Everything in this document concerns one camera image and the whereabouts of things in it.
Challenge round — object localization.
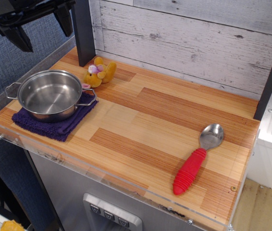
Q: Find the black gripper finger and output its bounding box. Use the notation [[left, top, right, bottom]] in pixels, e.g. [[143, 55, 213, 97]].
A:
[[54, 5, 73, 37], [0, 26, 33, 52]]

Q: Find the purple folded cloth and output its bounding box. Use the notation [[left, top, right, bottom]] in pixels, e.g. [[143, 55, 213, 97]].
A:
[[12, 100, 98, 142]]

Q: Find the stainless steel pot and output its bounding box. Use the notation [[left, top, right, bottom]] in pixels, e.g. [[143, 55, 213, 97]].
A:
[[5, 70, 97, 123]]

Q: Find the yellow plush bunny toy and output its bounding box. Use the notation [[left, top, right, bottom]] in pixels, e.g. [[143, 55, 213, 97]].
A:
[[82, 57, 117, 89]]

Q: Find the silver toy fridge front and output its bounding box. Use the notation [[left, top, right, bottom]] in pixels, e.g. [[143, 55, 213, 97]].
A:
[[29, 152, 200, 231]]

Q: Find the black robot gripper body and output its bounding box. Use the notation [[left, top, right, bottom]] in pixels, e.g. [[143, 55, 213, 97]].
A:
[[0, 0, 75, 26]]

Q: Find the clear acrylic edge guard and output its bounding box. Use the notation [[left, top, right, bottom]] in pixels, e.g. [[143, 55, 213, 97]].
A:
[[0, 114, 256, 231]]

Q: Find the silver dispenser button panel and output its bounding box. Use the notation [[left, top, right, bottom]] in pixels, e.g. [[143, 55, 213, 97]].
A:
[[83, 193, 143, 231]]

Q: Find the red handled metal scoop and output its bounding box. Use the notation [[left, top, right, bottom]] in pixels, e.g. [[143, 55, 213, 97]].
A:
[[173, 124, 224, 195]]

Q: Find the yellow object at corner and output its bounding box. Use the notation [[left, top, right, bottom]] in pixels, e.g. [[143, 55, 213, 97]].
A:
[[0, 220, 25, 231]]

